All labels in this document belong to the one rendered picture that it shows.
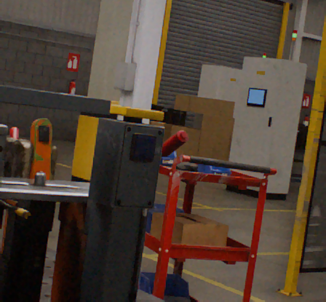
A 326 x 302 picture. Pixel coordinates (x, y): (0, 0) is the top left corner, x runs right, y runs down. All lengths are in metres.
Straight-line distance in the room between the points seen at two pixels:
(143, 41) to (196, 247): 2.13
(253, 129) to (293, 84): 0.85
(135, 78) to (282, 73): 6.29
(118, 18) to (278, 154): 3.95
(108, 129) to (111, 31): 7.31
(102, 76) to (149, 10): 3.24
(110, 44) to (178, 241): 5.16
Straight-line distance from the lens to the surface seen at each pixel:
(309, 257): 5.64
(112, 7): 8.40
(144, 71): 5.18
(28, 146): 1.52
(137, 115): 1.03
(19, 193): 1.27
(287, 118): 11.46
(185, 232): 3.36
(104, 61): 8.37
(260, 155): 11.39
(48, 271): 2.08
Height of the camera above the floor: 1.17
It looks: 3 degrees down
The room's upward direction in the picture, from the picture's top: 8 degrees clockwise
